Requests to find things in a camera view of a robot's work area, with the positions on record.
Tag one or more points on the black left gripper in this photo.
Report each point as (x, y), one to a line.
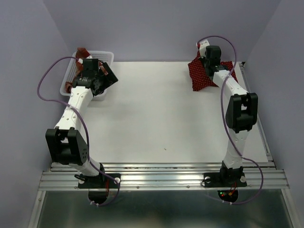
(110, 79)

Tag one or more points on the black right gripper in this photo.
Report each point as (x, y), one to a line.
(203, 59)

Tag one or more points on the red polka dot skirt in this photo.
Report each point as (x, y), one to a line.
(198, 75)
(228, 65)

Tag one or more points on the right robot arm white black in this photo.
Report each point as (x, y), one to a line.
(238, 118)

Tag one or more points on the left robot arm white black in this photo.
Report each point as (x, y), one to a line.
(68, 141)

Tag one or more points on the white plastic basket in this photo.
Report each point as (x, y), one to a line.
(71, 70)

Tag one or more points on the red patterned skirt in basket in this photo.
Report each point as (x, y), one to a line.
(81, 54)

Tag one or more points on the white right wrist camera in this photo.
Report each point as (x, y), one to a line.
(202, 45)

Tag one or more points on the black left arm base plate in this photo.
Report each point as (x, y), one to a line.
(111, 181)

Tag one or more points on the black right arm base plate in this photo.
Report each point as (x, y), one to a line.
(216, 180)

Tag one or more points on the aluminium rail frame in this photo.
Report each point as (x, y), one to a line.
(161, 137)

